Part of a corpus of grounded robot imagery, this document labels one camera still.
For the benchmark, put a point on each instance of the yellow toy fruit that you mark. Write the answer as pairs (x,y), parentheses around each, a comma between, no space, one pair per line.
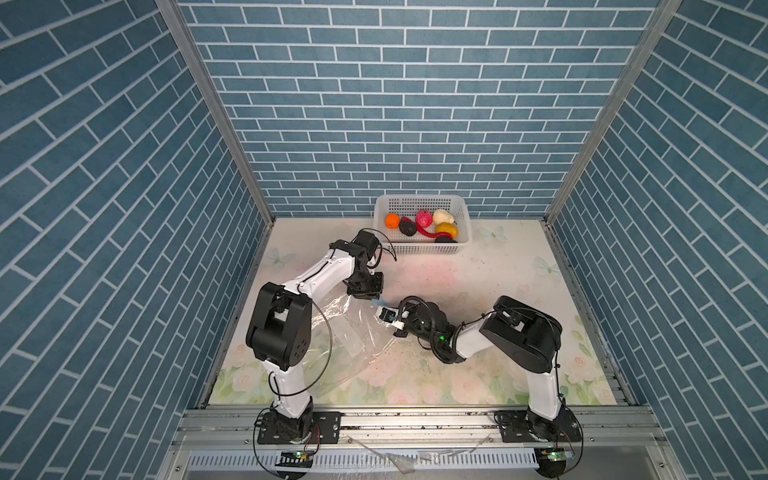
(446,229)

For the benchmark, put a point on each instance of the white plastic mesh basket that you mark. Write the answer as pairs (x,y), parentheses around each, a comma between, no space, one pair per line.
(408,206)

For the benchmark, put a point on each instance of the right circuit board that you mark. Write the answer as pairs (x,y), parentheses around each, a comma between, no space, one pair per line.
(552,455)

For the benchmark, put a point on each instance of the aluminium front rail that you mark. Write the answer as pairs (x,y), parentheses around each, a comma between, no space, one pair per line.
(223,428)

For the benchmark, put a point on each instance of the clear zip top bag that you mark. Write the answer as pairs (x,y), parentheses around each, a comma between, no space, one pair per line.
(347,335)

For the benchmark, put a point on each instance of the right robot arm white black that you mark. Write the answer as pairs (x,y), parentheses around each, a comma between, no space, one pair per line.
(527,336)

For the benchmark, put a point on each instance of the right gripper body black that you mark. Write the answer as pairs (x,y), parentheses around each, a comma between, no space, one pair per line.
(413,325)

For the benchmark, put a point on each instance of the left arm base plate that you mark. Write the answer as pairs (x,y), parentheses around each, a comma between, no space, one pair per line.
(319,428)

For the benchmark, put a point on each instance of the cream toy food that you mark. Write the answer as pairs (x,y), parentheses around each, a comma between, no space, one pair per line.
(441,216)

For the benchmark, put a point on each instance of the dark brown toy food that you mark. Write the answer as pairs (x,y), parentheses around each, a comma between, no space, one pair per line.
(407,227)

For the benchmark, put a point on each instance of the left circuit board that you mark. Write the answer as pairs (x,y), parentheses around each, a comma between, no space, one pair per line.
(295,459)

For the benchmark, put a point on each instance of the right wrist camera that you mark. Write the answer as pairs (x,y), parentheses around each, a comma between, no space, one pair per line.
(398,324)

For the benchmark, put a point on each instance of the pink toy fruit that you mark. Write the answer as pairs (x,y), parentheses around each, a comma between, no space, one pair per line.
(424,218)

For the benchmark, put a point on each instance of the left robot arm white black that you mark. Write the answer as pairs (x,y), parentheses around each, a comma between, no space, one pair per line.
(279,332)

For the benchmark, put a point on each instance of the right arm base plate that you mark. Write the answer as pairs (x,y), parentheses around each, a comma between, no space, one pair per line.
(525,426)

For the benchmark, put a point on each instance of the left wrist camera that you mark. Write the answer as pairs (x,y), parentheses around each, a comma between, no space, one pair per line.
(368,244)

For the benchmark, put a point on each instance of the red toy chili pepper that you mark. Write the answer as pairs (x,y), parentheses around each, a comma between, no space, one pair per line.
(422,231)

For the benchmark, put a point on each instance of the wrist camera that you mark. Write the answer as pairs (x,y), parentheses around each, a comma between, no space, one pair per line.
(398,324)
(368,244)

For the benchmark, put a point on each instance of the circuit board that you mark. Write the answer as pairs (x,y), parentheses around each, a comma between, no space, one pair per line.
(552,455)
(295,459)

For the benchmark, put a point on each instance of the orange toy fruit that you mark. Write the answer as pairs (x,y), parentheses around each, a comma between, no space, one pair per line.
(392,221)

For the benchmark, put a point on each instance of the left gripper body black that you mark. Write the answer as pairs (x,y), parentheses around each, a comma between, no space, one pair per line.
(366,285)

